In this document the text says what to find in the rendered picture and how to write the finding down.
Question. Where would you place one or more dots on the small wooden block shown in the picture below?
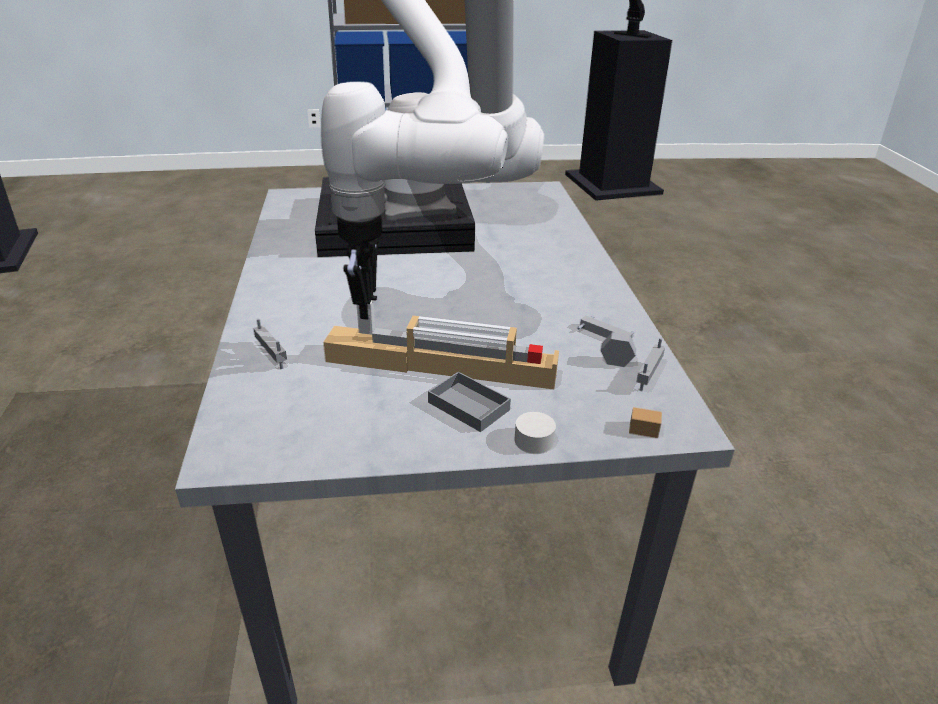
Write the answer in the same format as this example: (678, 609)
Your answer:
(645, 422)

